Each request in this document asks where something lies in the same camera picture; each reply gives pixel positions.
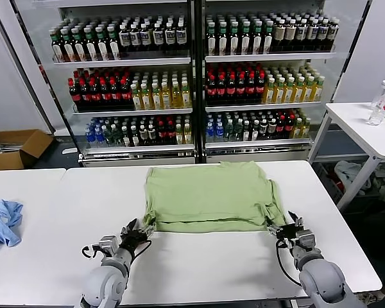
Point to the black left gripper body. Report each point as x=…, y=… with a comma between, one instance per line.
x=133, y=240

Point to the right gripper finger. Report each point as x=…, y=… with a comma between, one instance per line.
x=296, y=220
x=273, y=229

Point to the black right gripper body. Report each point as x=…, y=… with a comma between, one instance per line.
x=288, y=231

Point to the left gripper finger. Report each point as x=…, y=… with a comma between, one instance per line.
x=148, y=228
x=130, y=227

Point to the light green shirt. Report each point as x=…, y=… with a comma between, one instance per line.
x=211, y=192

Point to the grey laundry basket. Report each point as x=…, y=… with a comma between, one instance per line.
x=328, y=179

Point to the white garment pile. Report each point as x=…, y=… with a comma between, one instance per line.
x=349, y=173

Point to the small dark drink bottle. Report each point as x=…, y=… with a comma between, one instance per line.
x=134, y=138
x=272, y=130
x=125, y=138
x=245, y=132
x=151, y=137
x=263, y=131
x=254, y=131
x=143, y=137

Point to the small clear green bottle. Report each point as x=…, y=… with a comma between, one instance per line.
x=106, y=138
x=228, y=133
x=236, y=132
x=115, y=138

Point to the small yellow tea bottle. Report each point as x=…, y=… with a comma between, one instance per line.
x=187, y=136
x=297, y=130
x=179, y=136
x=306, y=129

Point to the small cola bottle red cap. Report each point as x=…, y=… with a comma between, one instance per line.
x=289, y=128
x=280, y=128
x=170, y=134
x=161, y=134

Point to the small blue water bottle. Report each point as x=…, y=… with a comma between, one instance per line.
x=99, y=138
x=219, y=133
x=210, y=133
x=90, y=138

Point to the white side table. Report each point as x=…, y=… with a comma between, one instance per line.
x=356, y=125

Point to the crumpled light blue cloth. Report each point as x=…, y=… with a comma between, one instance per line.
x=3, y=224

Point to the open cardboard box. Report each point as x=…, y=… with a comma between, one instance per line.
x=35, y=141

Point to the yellow tea bottle white cap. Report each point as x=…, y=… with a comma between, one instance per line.
x=289, y=92
x=186, y=97
x=309, y=91
x=299, y=92
x=136, y=99
x=157, y=98
x=279, y=93
x=269, y=93
x=167, y=97
x=318, y=90
x=146, y=99
x=176, y=97

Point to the clear water bottle red label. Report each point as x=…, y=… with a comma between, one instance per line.
x=380, y=109

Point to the beverage display cooler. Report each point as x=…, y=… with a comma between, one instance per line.
x=122, y=62
x=269, y=58

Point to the dark bottle green cap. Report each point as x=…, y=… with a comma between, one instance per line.
x=58, y=49
x=257, y=40
x=114, y=47
x=91, y=48
x=80, y=48
x=234, y=41
x=103, y=48
x=246, y=41
x=223, y=41
x=211, y=41
x=69, y=49
x=268, y=40

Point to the dark bottle beige label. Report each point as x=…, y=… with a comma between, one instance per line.
x=290, y=34
x=279, y=35

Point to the dark tea bottle white label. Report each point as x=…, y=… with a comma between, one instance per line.
x=323, y=33
x=146, y=38
x=125, y=40
x=135, y=39
x=170, y=37
x=181, y=37
x=158, y=38
x=301, y=34
x=333, y=32
x=312, y=33

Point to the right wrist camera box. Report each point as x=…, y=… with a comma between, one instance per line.
x=306, y=239

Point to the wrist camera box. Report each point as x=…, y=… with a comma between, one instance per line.
x=108, y=245
x=306, y=239

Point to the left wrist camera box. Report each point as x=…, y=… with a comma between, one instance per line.
x=108, y=245

